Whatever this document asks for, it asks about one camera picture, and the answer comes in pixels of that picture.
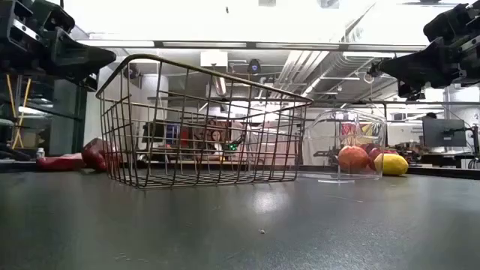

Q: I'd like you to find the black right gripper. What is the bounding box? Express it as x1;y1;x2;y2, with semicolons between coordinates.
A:
378;35;480;95

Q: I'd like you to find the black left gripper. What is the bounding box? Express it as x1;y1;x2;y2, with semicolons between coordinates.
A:
0;0;118;92

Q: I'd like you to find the yellow lemon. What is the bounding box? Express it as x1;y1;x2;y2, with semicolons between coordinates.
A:
373;152;410;176

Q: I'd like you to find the orange round fruit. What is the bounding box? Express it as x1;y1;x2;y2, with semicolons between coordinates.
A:
337;145;372;174

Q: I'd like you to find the black hanging ceiling device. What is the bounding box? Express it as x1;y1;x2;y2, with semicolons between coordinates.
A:
367;61;383;78

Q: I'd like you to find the dark computer monitor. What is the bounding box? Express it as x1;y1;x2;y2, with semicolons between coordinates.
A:
422;118;467;148

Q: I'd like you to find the white cylindrical tank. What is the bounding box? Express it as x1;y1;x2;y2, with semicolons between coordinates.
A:
140;73;170;132

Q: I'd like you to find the small dark screen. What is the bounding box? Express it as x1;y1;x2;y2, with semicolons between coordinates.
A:
142;121;166;144

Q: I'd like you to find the clear plastic bin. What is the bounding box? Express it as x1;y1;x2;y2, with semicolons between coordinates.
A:
299;108;388;185

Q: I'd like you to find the person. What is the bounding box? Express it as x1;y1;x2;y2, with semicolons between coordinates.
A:
209;129;226;155

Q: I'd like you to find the long ceiling light beam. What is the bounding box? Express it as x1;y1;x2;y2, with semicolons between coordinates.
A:
76;39;428;53

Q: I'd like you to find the bronze wire basket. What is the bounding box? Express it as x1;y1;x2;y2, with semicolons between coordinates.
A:
95;53;314;190

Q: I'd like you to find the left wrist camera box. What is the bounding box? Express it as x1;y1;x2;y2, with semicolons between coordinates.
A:
31;0;77;34

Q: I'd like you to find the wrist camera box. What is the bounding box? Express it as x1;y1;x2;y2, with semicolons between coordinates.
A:
31;0;77;34
423;2;480;43

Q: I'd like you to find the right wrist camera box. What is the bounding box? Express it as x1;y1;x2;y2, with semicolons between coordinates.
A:
423;2;480;43

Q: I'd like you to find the yellow strap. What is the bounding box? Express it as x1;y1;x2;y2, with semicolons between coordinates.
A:
12;77;33;150
5;73;18;119

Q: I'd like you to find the black ceiling camera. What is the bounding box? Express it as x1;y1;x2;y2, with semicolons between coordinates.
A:
247;58;263;75

